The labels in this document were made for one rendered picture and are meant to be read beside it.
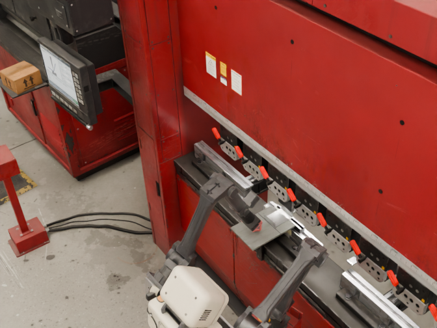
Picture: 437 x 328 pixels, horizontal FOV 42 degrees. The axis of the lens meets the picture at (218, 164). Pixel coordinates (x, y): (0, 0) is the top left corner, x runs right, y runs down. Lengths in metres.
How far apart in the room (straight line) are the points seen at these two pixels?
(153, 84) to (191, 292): 1.36
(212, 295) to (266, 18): 1.11
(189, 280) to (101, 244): 2.17
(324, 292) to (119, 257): 1.81
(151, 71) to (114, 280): 1.57
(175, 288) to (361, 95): 0.97
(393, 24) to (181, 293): 1.17
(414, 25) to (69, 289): 2.91
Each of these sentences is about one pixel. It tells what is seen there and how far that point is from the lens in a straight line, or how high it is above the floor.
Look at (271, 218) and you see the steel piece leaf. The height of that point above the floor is 1.00.
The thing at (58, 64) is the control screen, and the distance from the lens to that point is 3.20.
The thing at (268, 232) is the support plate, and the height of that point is 1.00.
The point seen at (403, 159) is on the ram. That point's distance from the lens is 2.06.
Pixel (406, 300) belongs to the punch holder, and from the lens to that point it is 2.42.
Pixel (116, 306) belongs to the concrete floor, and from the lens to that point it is 3.84.
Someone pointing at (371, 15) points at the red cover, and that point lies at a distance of 1.92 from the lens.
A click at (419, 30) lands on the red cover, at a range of 1.81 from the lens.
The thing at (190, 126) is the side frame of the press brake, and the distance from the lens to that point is 3.37.
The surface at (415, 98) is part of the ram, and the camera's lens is 1.92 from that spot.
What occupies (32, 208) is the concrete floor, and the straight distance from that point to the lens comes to 4.64.
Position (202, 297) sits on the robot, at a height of 1.38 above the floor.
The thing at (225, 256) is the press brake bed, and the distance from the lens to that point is 3.38.
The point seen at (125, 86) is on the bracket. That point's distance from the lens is 3.52.
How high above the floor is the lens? 3.02
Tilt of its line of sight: 39 degrees down
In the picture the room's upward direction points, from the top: 2 degrees counter-clockwise
